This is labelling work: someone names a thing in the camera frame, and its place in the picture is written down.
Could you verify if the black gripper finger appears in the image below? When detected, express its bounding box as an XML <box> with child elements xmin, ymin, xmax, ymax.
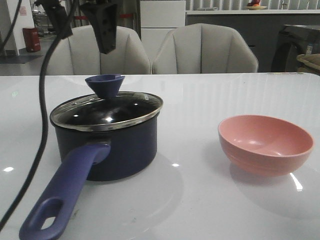
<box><xmin>79</xmin><ymin>1</ymin><xmax>118</xmax><ymax>54</ymax></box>
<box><xmin>34</xmin><ymin>0</ymin><xmax>73</xmax><ymax>39</ymax></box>

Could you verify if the glass pot lid blue knob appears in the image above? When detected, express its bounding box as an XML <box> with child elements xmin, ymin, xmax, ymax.
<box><xmin>49</xmin><ymin>73</ymin><xmax>164</xmax><ymax>132</ymax></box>

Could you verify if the pink bowl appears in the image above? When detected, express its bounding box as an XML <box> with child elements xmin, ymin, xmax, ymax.
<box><xmin>218</xmin><ymin>115</ymin><xmax>314</xmax><ymax>177</ymax></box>

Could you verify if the red bin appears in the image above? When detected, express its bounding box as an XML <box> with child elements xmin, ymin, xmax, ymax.
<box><xmin>22</xmin><ymin>27</ymin><xmax>41</xmax><ymax>53</ymax></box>

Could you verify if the left grey upholstered chair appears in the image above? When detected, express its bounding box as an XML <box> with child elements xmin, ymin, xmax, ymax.
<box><xmin>46</xmin><ymin>25</ymin><xmax>152</xmax><ymax>76</ymax></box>

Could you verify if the grey upholstered chair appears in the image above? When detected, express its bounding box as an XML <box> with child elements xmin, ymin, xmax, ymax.
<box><xmin>46</xmin><ymin>25</ymin><xmax>152</xmax><ymax>76</ymax></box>
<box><xmin>152</xmin><ymin>23</ymin><xmax>259</xmax><ymax>75</ymax></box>

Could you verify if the right grey upholstered chair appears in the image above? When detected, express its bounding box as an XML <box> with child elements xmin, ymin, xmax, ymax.
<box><xmin>152</xmin><ymin>23</ymin><xmax>259</xmax><ymax>75</ymax></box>

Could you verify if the dark blue saucepan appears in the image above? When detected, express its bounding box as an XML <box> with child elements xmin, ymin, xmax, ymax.
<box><xmin>19</xmin><ymin>113</ymin><xmax>159</xmax><ymax>240</ymax></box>

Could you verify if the fruit plate on counter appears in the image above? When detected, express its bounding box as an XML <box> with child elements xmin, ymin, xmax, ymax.
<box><xmin>245</xmin><ymin>0</ymin><xmax>267</xmax><ymax>11</ymax></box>

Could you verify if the grey counter with white top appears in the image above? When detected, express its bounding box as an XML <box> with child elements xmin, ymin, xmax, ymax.
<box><xmin>186</xmin><ymin>10</ymin><xmax>320</xmax><ymax>72</ymax></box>

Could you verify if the dark metal appliance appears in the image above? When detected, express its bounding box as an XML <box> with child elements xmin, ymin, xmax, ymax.
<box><xmin>270</xmin><ymin>24</ymin><xmax>320</xmax><ymax>72</ymax></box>

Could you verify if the beige cushion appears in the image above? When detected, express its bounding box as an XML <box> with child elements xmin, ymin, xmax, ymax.
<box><xmin>296</xmin><ymin>53</ymin><xmax>320</xmax><ymax>76</ymax></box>

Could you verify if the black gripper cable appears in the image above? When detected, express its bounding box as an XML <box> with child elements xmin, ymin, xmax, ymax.
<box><xmin>0</xmin><ymin>0</ymin><xmax>23</xmax><ymax>55</ymax></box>

